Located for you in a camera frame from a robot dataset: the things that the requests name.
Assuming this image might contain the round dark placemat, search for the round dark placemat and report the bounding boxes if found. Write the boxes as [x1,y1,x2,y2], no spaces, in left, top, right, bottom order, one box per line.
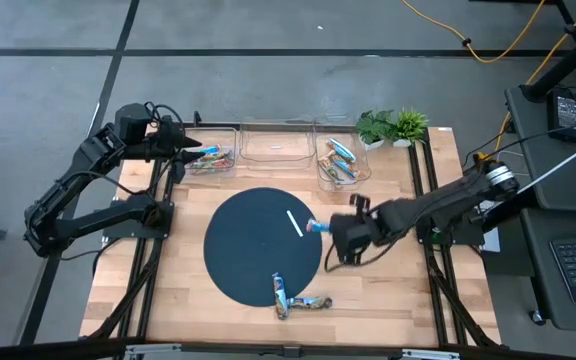
[203,187,323,307]

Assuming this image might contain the red orange granola bar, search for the red orange granola bar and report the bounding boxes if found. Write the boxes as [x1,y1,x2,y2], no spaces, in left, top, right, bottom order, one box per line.
[190,158,234,172]
[192,151,231,164]

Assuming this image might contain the small white strip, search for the small white strip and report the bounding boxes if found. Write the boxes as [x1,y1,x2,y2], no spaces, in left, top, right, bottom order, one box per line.
[286,209,304,235]

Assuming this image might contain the spiky potted plant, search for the spiky potted plant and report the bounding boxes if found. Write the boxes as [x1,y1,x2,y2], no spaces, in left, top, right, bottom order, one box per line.
[391,107,430,148]

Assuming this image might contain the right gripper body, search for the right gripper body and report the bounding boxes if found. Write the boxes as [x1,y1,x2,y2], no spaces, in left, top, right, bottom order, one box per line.
[328,193,387,266]

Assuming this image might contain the black aluminium frame rails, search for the black aluminium frame rails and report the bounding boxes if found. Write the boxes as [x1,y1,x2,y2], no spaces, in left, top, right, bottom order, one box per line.
[80,121,179,346]
[407,127,499,347]

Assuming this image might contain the white sheet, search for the white sheet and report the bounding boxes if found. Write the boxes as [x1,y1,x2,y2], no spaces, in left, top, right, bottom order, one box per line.
[481,227,502,254]

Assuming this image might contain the yellow extension cable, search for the yellow extension cable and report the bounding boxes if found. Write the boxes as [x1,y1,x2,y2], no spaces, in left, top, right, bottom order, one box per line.
[400,0,548,65]
[492,0,576,154]

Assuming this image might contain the black power adapter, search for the black power adapter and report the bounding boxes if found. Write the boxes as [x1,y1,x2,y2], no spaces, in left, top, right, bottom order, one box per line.
[546,87,576,143]

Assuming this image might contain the dark grey side desk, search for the dark grey side desk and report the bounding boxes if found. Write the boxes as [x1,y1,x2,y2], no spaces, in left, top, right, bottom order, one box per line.
[505,84,576,334]

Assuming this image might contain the silver blue granola bar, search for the silver blue granola bar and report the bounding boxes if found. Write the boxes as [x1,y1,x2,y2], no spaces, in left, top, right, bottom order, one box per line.
[326,137,357,164]

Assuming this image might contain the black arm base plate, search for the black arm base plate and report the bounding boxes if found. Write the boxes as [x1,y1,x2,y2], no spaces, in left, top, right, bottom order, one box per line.
[414,205,487,247]
[101,199,175,240]

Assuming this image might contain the dark blue Chewy granola bar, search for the dark blue Chewy granola bar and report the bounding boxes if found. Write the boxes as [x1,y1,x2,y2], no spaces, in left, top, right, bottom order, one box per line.
[286,296,333,311]
[272,272,289,321]

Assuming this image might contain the black stand legs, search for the black stand legs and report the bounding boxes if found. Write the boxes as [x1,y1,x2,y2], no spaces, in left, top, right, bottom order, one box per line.
[520,0,576,104]

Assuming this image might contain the silver metal bracket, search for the silver metal bracket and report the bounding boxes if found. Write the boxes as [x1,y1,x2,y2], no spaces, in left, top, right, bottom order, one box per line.
[401,348,462,360]
[123,342,183,360]

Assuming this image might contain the white rod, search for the white rod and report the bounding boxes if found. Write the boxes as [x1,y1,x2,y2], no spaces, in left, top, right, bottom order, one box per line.
[517,133,576,194]

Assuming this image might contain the long black bar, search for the long black bar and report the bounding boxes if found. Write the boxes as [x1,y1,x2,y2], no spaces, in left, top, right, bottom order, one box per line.
[0,337,576,360]

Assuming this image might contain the broad-leaf potted plant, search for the broad-leaf potted plant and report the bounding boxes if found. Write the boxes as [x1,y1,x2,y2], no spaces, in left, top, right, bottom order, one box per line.
[353,108,394,151]

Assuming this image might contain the clear plastic bin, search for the clear plastic bin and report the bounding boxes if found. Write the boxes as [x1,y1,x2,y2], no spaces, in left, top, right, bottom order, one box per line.
[239,122,316,169]
[161,127,239,181]
[314,124,372,193]

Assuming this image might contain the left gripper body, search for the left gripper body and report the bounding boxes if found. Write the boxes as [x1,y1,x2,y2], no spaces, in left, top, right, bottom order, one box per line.
[155,115,189,185]

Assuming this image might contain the blue orange granola bar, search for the blue orange granola bar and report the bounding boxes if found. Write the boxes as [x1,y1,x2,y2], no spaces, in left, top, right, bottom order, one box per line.
[330,153,363,180]

